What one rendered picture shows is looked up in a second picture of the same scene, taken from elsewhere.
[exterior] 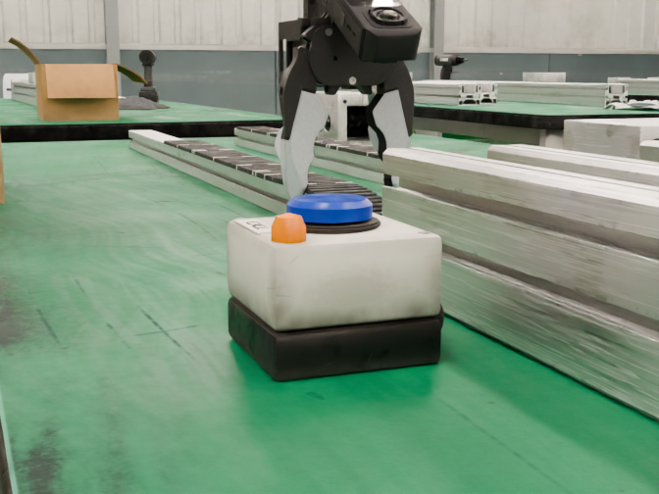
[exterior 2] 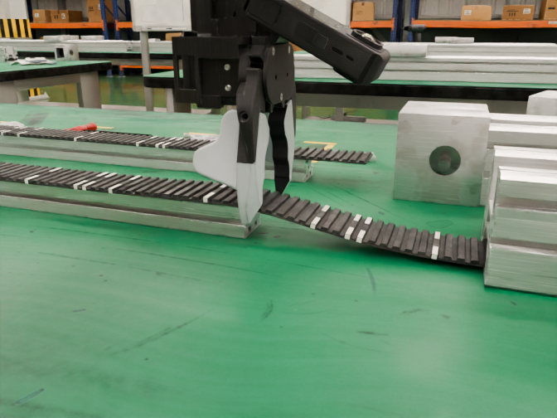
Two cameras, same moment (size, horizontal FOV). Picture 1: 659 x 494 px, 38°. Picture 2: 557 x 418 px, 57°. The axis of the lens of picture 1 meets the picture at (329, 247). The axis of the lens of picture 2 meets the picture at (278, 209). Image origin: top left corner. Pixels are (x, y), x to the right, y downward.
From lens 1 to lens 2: 0.58 m
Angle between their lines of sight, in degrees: 49
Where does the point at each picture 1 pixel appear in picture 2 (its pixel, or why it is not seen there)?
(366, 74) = (285, 89)
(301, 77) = (259, 99)
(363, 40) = (370, 65)
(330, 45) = (274, 65)
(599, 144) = (443, 129)
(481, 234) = not seen: outside the picture
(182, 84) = not seen: outside the picture
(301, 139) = (259, 160)
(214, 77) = not seen: outside the picture
